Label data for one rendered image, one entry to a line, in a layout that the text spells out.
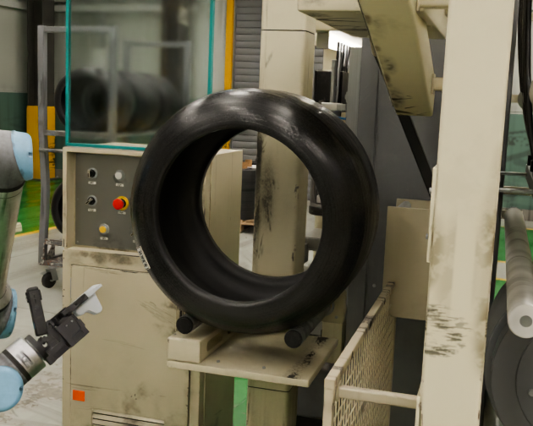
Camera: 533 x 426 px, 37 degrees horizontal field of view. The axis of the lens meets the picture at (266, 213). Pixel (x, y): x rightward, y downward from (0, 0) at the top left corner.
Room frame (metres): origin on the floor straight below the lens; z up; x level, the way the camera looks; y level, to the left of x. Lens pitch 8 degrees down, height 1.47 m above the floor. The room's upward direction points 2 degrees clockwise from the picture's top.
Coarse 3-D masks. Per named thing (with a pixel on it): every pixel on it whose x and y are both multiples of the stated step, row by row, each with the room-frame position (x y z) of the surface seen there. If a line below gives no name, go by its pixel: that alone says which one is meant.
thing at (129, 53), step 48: (96, 0) 2.80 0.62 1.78; (144, 0) 2.75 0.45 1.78; (192, 0) 2.70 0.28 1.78; (96, 48) 2.80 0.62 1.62; (144, 48) 2.75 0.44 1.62; (192, 48) 2.70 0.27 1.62; (96, 96) 2.80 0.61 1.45; (144, 96) 2.75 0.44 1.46; (192, 96) 2.70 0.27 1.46; (96, 144) 2.80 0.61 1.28; (144, 144) 2.74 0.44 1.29
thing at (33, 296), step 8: (32, 288) 1.76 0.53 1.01; (32, 296) 1.75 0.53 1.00; (40, 296) 1.77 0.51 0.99; (32, 304) 1.74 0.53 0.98; (40, 304) 1.75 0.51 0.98; (32, 312) 1.74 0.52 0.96; (40, 312) 1.74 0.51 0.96; (32, 320) 1.77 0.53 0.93; (40, 320) 1.74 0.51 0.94; (40, 328) 1.73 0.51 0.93
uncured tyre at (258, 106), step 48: (240, 96) 1.84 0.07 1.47; (288, 96) 1.85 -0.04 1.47; (192, 144) 2.13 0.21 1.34; (288, 144) 1.78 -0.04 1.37; (336, 144) 1.79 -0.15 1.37; (144, 192) 1.88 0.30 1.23; (192, 192) 2.15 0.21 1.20; (336, 192) 1.75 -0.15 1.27; (144, 240) 1.88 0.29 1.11; (192, 240) 2.14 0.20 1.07; (336, 240) 1.75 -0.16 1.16; (192, 288) 1.84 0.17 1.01; (240, 288) 2.10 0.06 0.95; (288, 288) 1.78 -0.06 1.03; (336, 288) 1.78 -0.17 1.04
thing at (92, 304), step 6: (90, 288) 1.81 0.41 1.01; (96, 288) 1.82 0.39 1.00; (90, 294) 1.80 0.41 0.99; (90, 300) 1.80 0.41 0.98; (96, 300) 1.81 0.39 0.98; (84, 306) 1.79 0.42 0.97; (90, 306) 1.79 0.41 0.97; (96, 306) 1.80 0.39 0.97; (78, 312) 1.78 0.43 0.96; (84, 312) 1.78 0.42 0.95; (96, 312) 1.80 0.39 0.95
